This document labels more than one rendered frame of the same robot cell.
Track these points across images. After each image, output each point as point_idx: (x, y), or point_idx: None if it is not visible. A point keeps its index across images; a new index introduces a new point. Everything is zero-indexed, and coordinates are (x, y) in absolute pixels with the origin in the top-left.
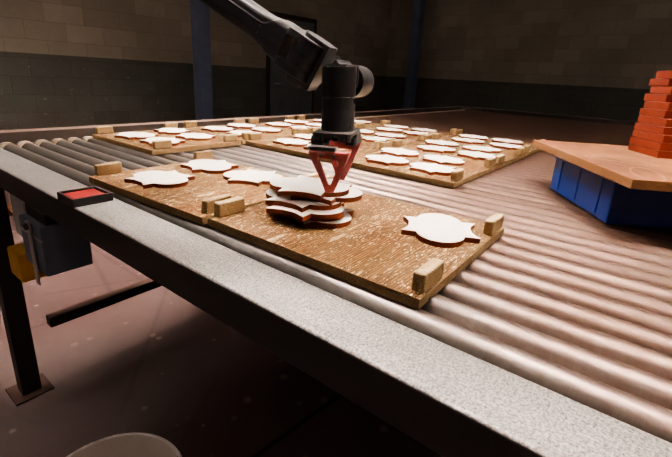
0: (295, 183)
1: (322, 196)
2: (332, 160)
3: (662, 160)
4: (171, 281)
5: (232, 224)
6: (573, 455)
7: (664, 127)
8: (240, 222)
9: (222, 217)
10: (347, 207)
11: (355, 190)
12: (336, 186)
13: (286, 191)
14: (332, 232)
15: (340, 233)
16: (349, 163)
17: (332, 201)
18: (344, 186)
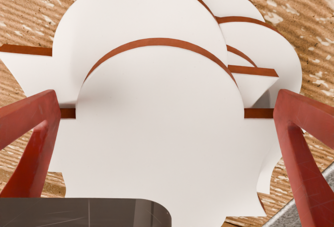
0: (171, 203)
1: (264, 112)
2: (37, 197)
3: None
4: None
5: (275, 205)
6: None
7: None
8: (262, 199)
9: (241, 226)
10: (43, 24)
11: (95, 18)
12: (292, 94)
13: (259, 200)
14: (297, 20)
15: None
16: (14, 123)
17: (261, 72)
18: (135, 69)
